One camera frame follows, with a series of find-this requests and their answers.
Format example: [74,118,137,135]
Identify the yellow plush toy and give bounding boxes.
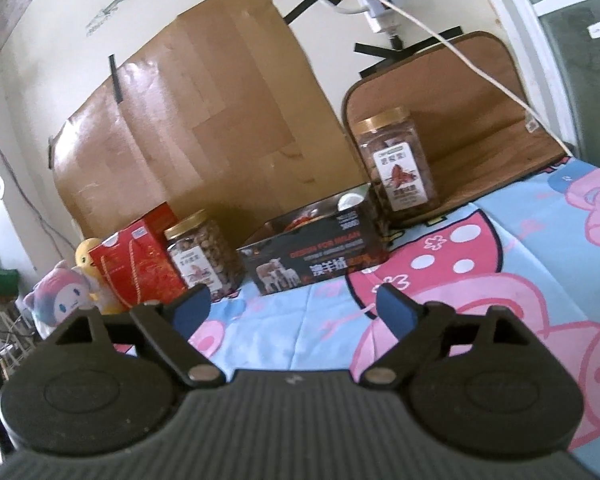
[74,238,125,315]

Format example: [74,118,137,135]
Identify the large brown cardboard sheet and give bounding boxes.
[53,0,364,246]

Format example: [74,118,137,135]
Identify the nut jar on cushion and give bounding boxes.
[351,106,440,223]

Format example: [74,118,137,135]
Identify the cartoon pig bed sheet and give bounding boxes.
[114,156,600,478]

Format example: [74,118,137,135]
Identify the white round lid in box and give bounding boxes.
[337,193,364,211]

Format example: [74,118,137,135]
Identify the white power cable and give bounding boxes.
[349,0,577,158]

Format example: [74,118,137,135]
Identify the black open cardboard box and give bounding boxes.
[237,183,389,295]

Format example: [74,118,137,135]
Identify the brown seat cushion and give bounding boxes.
[341,32,566,226]

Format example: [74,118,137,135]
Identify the nut jar beside red box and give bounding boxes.
[164,209,244,301]

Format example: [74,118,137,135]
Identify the pink white plush toy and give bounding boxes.
[23,261,95,339]

